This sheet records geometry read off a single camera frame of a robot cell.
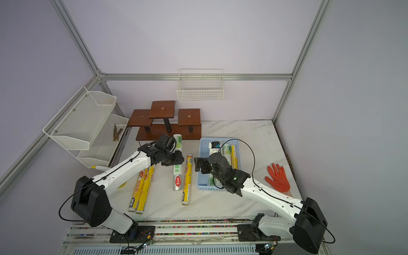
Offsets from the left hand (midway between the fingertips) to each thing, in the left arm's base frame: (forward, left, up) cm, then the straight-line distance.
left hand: (179, 161), depth 85 cm
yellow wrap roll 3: (-6, -4, -9) cm, 12 cm away
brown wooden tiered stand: (+35, +23, -5) cm, 42 cm away
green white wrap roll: (-7, -18, -10) cm, 22 cm away
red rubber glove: (-6, -58, -13) cm, 59 cm away
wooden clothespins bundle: (+18, +41, +1) cm, 45 cm away
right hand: (-3, -13, +6) cm, 15 cm away
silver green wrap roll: (-5, 0, +2) cm, 6 cm away
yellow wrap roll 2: (-16, +19, -10) cm, 27 cm away
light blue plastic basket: (-6, -12, -9) cm, 16 cm away
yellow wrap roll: (-15, +23, -9) cm, 29 cm away
